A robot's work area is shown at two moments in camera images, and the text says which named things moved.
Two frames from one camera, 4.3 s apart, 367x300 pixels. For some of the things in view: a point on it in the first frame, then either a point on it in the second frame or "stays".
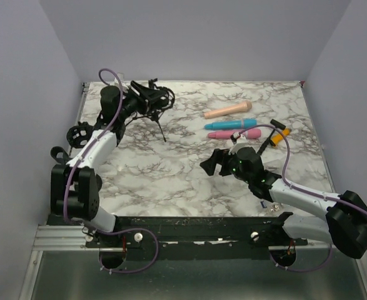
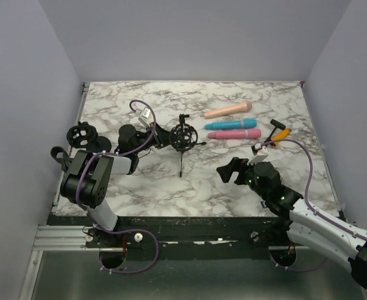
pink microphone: (255, 133) stays
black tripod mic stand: (157, 99) to (182, 137)
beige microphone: (245, 106) stays
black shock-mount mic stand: (77, 136) stays
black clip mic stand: (65, 157) stays
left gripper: (152, 97) to (161, 137)
